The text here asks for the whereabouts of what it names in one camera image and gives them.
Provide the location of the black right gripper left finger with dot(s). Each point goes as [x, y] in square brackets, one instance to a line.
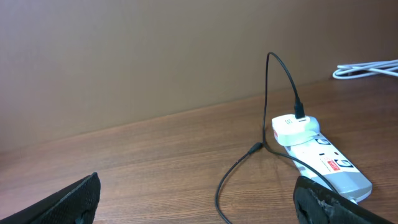
[74, 204]

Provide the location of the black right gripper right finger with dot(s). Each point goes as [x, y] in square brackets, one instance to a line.
[316, 204]

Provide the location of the white USB charger plug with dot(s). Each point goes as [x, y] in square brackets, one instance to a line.
[289, 130]

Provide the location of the white power strip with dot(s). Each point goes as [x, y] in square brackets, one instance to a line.
[325, 158]

